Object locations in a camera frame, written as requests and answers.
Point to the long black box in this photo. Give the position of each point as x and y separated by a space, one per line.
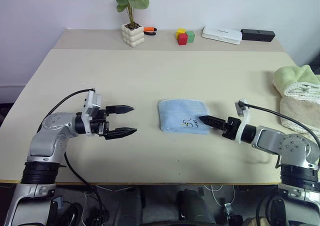
257 35

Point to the folded green towel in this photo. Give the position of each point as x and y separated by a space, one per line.
290 77

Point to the white bubble plant pot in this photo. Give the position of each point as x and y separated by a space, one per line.
133 37

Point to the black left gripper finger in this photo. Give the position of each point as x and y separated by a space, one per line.
120 133
120 109

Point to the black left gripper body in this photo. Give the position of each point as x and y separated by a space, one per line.
100 124

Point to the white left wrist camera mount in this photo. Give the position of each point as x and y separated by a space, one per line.
92 103

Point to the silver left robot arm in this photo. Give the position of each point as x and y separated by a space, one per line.
47 141

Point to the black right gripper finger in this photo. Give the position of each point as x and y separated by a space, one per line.
213 123

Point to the green cube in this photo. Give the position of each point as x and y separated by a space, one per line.
191 36

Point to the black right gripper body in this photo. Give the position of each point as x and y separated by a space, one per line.
231 129

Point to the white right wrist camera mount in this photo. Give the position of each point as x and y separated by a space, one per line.
242 133

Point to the light blue towel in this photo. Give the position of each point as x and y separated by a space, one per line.
175 116

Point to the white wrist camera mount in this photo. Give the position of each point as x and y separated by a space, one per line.
242 133
92 103

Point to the flat white box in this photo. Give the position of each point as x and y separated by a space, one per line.
221 34

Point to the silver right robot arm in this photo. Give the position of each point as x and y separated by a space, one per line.
292 146

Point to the yellow block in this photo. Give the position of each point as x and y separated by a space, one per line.
180 31

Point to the red cube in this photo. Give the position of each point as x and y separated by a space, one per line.
182 39

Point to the folded beige towel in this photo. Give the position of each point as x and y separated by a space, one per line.
295 113

